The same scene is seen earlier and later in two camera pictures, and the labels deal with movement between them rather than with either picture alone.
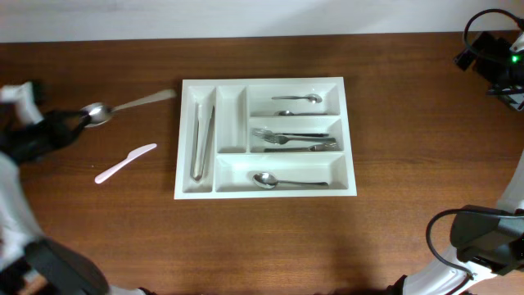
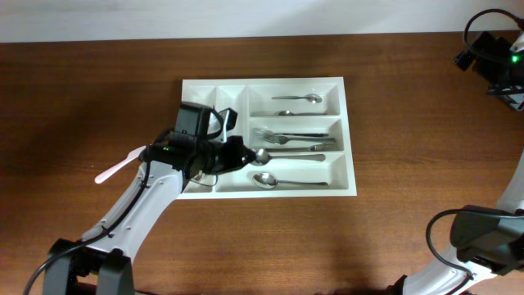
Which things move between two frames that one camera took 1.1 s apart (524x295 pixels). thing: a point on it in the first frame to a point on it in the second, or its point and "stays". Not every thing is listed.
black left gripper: (60, 122) to (237, 146)
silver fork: (282, 140) stays
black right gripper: (494, 51) stays
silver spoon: (266, 180) stays
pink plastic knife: (132, 156) stays
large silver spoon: (99, 113) to (262, 156)
